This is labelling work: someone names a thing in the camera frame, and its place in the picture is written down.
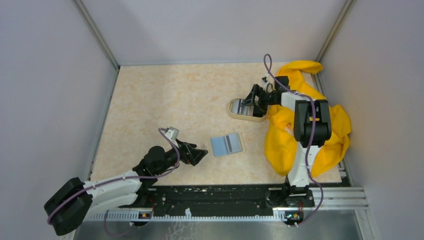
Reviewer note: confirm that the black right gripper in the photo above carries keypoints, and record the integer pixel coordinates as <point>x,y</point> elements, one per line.
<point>257,91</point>

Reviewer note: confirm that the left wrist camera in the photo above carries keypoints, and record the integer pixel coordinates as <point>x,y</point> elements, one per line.
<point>172,133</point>

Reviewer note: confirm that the beige oval card tray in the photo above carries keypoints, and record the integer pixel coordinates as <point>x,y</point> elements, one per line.
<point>258,115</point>

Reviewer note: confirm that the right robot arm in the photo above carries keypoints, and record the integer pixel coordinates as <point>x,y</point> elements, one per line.
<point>311,124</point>

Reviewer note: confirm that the beige card holder wallet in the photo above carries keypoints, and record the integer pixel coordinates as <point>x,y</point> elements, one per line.
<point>217,145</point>

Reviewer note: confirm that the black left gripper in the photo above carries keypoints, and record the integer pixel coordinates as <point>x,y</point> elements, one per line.
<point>194,156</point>

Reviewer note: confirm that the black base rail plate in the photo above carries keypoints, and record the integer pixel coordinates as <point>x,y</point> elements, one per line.
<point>240,200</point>

